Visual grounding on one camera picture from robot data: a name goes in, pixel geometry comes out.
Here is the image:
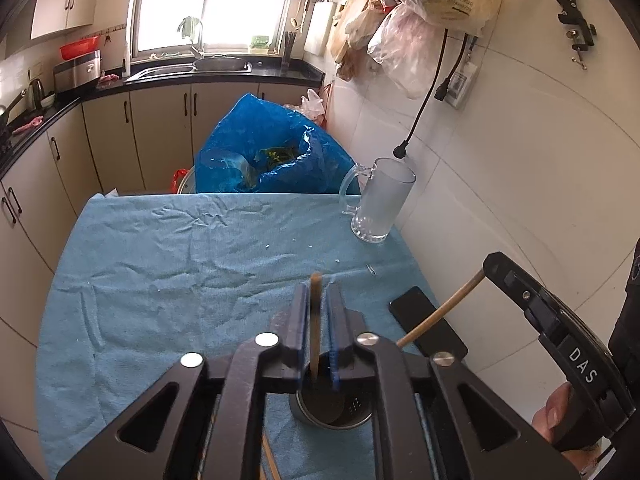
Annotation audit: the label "person's right hand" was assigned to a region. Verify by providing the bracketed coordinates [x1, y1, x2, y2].
[531, 381, 618, 472]

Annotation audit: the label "black smartphone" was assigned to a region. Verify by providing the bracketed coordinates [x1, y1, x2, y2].
[389, 286, 469, 358]

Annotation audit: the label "steel kitchen appliance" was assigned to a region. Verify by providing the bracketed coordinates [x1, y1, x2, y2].
[53, 50, 103, 92]

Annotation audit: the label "blue plastic bag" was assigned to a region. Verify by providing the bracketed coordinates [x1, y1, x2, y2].
[194, 92, 362, 196]

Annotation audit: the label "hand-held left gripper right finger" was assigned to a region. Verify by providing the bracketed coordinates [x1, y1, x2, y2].
[325, 280, 583, 480]

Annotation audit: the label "wooden chopstick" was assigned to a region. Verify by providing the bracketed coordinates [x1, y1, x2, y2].
[309, 272, 324, 382]
[261, 435, 282, 480]
[396, 270, 486, 349]

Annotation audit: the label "black countertop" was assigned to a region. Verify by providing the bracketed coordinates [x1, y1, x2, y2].
[0, 57, 326, 176]

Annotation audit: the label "black cable with round connector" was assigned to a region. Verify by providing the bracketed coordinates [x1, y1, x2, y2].
[393, 30, 449, 161]

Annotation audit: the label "steel faucet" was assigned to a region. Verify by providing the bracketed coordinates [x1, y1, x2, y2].
[190, 22, 206, 61]

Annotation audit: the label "steel kettle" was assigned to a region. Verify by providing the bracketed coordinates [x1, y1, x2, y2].
[27, 78, 46, 111]

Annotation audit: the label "white wall card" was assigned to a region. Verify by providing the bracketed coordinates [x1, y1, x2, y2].
[445, 67, 478, 108]

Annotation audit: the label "beige upper cabinet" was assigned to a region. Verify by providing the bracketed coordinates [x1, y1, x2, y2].
[30, 0, 116, 41]

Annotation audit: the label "grey metal utensil holder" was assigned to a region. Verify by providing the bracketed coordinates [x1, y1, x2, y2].
[291, 352, 375, 431]

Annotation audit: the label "blue towel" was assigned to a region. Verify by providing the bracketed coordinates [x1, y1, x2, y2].
[37, 192, 441, 480]

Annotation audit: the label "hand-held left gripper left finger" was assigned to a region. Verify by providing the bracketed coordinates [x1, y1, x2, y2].
[55, 282, 308, 480]

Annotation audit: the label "white plastic bag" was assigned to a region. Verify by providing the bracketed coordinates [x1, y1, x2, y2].
[300, 89, 326, 121]

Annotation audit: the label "kitchen window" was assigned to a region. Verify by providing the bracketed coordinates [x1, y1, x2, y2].
[131, 0, 301, 58]

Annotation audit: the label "clear plastic bag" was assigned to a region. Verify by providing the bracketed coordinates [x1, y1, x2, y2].
[367, 5, 441, 101]

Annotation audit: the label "green cloth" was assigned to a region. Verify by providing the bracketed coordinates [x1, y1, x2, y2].
[177, 16, 203, 41]

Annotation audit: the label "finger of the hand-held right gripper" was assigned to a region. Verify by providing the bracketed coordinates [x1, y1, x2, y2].
[482, 252, 633, 455]

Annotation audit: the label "white cutting board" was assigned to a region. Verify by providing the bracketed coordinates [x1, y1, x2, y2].
[302, 2, 336, 56]

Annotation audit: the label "steel sink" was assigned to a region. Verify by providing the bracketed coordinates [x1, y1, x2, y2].
[124, 62, 198, 83]

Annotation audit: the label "beige lower cabinets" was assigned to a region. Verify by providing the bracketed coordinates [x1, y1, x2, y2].
[0, 80, 326, 376]

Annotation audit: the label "beige plastic bag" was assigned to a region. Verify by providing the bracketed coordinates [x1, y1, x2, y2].
[331, 0, 393, 81]

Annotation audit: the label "pink cloth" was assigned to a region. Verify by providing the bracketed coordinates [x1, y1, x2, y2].
[12, 116, 45, 136]

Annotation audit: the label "glass mug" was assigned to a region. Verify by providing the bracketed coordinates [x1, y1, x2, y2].
[338, 156, 417, 245]

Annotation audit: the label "red plastic basin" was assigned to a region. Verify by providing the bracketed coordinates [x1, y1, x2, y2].
[60, 36, 101, 60]

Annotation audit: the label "black power plug cable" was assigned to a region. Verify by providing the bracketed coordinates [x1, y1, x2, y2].
[434, 34, 471, 103]

